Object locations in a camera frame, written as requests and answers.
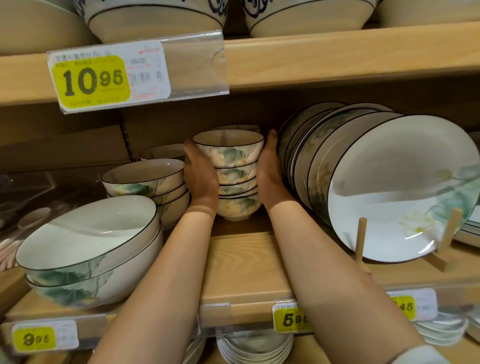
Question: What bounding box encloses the person's right hand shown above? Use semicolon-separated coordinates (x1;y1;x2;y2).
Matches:
256;129;297;213

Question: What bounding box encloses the person's left hand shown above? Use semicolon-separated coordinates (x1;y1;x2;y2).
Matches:
182;139;220;218

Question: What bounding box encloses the medium floral bowls stack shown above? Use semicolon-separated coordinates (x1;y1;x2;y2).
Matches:
157;191;191;230

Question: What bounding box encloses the person's right forearm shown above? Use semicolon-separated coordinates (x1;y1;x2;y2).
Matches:
268;202;427;361

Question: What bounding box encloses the person's left forearm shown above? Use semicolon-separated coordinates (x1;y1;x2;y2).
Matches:
88;208;217;364

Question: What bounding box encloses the stack of large white bowls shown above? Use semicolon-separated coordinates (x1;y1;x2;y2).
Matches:
182;335;207;364

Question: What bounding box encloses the stack of large white dishes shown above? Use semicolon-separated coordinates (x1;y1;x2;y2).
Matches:
0;0;98;56

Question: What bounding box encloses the wooden plate rack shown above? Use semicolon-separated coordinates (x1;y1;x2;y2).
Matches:
354;207;464;277

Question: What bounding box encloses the row of black-rimmed floral plates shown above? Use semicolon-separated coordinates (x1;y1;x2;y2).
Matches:
277;101;480;263

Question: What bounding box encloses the yellow price tag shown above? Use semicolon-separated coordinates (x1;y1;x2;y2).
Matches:
11;319;80;353
272;301;314;335
388;287;439;322
46;40;172;114

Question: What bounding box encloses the blue patterned white bowl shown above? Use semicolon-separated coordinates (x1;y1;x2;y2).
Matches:
239;0;383;38
73;0;230;44

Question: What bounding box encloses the bundle of pink ceramic spoons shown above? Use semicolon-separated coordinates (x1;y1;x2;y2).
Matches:
0;207;52;271

